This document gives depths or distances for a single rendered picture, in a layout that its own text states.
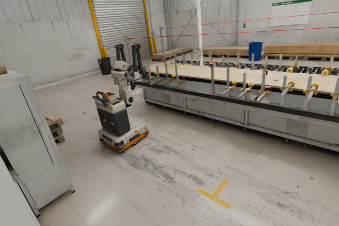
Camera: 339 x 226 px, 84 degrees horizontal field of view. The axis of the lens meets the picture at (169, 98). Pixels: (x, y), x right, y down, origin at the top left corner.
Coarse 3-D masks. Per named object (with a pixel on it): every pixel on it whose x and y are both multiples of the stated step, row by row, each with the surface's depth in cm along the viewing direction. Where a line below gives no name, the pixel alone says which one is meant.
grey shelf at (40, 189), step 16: (16, 80) 182; (32, 96) 193; (48, 128) 210; (48, 144) 212; (48, 176) 218; (64, 176) 232; (32, 192) 208; (48, 192) 221; (64, 192) 235; (32, 208) 211
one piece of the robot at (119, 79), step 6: (114, 72) 309; (120, 72) 299; (114, 78) 313; (120, 78) 301; (126, 78) 308; (120, 84) 308; (126, 84) 318; (120, 90) 325; (126, 90) 318; (120, 96) 330; (126, 96) 318; (132, 96) 327; (126, 102) 322; (132, 102) 329
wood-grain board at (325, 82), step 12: (168, 72) 400; (180, 72) 390; (192, 72) 379; (204, 72) 369; (216, 72) 359; (240, 72) 342; (252, 72) 334; (276, 72) 318; (276, 84) 268; (300, 84) 258; (324, 84) 249
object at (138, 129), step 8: (136, 120) 350; (136, 128) 323; (144, 128) 334; (112, 136) 307; (120, 136) 304; (128, 136) 309; (136, 136) 323; (144, 136) 341; (112, 144) 308; (120, 144) 300; (128, 144) 312
